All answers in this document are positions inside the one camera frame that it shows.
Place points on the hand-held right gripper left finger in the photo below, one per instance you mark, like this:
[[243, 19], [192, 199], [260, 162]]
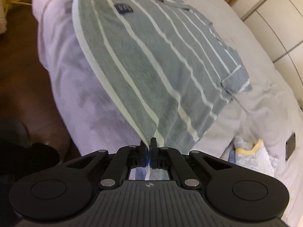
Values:
[[144, 153]]

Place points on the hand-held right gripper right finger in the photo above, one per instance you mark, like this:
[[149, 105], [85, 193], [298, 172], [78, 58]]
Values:
[[155, 153]]

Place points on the blue white striped shirt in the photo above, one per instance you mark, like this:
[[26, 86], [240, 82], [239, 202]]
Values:
[[153, 63]]

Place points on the yellow pipe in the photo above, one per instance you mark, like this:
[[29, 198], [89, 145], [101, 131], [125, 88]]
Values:
[[21, 3]]

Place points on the pink curtain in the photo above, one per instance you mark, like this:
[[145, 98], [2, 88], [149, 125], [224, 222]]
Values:
[[3, 16]]

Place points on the white bed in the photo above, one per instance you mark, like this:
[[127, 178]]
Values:
[[71, 75]]

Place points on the pale striped garment yellow trim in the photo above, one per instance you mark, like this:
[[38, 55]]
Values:
[[258, 158]]

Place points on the black smartphone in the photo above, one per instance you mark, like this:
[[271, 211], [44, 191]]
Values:
[[290, 146]]

